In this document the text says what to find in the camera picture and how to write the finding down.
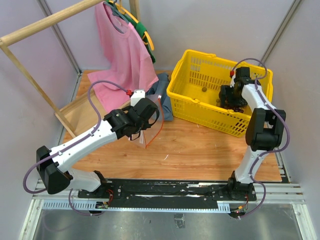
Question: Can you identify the green grape bunch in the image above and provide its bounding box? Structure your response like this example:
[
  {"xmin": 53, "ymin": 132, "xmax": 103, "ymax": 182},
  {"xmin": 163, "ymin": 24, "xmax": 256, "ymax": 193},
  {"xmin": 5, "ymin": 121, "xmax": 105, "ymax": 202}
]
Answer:
[{"xmin": 216, "ymin": 98, "xmax": 228, "ymax": 109}]

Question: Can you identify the clear zip top bag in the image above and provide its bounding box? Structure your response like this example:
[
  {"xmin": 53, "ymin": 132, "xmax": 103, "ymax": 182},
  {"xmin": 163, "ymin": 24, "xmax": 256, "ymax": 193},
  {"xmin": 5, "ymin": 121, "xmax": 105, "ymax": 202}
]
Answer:
[{"xmin": 135, "ymin": 94, "xmax": 164, "ymax": 149}]

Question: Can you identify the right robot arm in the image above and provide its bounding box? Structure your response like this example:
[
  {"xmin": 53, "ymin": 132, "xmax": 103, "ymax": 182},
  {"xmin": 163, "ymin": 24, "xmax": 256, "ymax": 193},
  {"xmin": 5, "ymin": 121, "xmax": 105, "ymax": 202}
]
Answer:
[{"xmin": 217, "ymin": 66, "xmax": 286, "ymax": 201}]

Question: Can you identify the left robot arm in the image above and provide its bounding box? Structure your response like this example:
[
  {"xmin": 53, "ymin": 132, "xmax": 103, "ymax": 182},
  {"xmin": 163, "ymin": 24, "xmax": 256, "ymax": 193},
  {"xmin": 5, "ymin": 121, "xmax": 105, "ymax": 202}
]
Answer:
[{"xmin": 36, "ymin": 97, "xmax": 162, "ymax": 198}]

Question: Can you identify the dark purple grape bunch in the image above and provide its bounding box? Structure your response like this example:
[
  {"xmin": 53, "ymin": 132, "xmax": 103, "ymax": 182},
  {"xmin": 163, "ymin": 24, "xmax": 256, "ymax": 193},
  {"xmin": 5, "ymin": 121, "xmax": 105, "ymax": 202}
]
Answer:
[{"xmin": 231, "ymin": 105, "xmax": 247, "ymax": 113}]

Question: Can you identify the yellow plastic basket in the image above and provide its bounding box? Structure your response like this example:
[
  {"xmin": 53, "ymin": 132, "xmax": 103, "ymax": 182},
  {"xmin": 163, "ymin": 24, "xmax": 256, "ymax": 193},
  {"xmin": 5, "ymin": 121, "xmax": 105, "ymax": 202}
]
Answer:
[{"xmin": 166, "ymin": 49, "xmax": 274, "ymax": 138}]

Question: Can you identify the blue grey cloth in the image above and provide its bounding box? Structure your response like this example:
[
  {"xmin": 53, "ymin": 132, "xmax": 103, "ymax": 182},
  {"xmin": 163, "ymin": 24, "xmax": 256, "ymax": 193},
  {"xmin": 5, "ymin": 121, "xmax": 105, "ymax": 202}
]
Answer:
[{"xmin": 146, "ymin": 72, "xmax": 174, "ymax": 122}]

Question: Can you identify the wooden clothes rack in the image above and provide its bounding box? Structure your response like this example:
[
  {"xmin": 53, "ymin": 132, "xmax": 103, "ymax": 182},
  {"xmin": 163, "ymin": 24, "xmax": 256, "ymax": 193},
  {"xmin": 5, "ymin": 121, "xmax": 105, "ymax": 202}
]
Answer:
[{"xmin": 0, "ymin": 0, "xmax": 141, "ymax": 138}]

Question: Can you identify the pink t-shirt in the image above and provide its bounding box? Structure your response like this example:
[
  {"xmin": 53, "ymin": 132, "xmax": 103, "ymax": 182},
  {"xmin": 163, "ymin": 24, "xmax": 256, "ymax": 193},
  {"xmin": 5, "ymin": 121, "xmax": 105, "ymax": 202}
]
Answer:
[{"xmin": 88, "ymin": 3, "xmax": 158, "ymax": 112}]

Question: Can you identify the green garment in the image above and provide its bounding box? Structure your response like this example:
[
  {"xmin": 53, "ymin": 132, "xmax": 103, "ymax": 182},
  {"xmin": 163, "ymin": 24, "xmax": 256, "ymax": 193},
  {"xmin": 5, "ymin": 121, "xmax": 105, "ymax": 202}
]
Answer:
[{"xmin": 103, "ymin": 0, "xmax": 156, "ymax": 64}]

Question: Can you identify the grey clothes hanger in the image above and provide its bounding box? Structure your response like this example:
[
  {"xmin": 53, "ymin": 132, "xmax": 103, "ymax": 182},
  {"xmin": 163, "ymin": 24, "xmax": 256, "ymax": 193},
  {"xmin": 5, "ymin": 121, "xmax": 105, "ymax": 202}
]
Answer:
[{"xmin": 103, "ymin": 1, "xmax": 129, "ymax": 26}]

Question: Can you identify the yellow clothes hanger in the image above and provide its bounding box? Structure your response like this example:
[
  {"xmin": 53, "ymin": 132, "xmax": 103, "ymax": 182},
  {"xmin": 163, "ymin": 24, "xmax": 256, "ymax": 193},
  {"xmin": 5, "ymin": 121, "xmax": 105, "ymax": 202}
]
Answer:
[{"xmin": 109, "ymin": 0, "xmax": 155, "ymax": 51}]

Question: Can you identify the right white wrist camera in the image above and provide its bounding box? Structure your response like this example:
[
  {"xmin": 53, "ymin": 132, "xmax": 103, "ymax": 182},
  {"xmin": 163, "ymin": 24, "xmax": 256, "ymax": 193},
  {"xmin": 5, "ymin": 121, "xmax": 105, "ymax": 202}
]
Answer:
[{"xmin": 229, "ymin": 70, "xmax": 236, "ymax": 88}]

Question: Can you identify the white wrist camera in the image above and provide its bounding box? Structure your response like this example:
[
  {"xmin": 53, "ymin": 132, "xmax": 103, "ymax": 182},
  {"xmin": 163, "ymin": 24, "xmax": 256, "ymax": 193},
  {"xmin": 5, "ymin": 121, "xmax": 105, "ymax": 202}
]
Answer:
[
  {"xmin": 229, "ymin": 70, "xmax": 236, "ymax": 88},
  {"xmin": 125, "ymin": 89, "xmax": 146, "ymax": 107}
]

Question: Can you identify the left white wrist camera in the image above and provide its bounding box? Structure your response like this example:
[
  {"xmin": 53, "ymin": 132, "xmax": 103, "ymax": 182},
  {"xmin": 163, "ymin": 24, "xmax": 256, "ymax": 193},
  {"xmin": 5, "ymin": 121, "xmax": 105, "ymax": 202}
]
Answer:
[{"xmin": 125, "ymin": 89, "xmax": 146, "ymax": 107}]

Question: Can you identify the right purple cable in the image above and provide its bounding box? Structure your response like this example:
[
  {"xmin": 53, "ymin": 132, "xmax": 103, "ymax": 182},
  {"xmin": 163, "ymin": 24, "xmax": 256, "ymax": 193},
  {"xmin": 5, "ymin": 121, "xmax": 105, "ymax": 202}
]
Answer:
[{"xmin": 231, "ymin": 57, "xmax": 291, "ymax": 218}]

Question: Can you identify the purple cable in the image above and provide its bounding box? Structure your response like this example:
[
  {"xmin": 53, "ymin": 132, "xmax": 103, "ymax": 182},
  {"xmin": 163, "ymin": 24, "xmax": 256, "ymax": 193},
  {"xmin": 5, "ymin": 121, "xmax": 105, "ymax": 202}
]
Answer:
[
  {"xmin": 22, "ymin": 80, "xmax": 131, "ymax": 195},
  {"xmin": 231, "ymin": 57, "xmax": 291, "ymax": 218}
]

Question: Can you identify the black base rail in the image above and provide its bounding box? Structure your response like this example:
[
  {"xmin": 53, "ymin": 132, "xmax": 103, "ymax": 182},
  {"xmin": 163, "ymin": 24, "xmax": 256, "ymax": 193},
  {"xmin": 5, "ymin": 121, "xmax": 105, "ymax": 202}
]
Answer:
[{"xmin": 77, "ymin": 178, "xmax": 257, "ymax": 210}]

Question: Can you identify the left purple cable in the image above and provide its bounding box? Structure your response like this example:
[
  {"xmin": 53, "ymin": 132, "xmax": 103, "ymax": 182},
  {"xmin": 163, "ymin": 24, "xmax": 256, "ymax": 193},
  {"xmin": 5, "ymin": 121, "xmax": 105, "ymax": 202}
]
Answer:
[{"xmin": 22, "ymin": 80, "xmax": 131, "ymax": 195}]

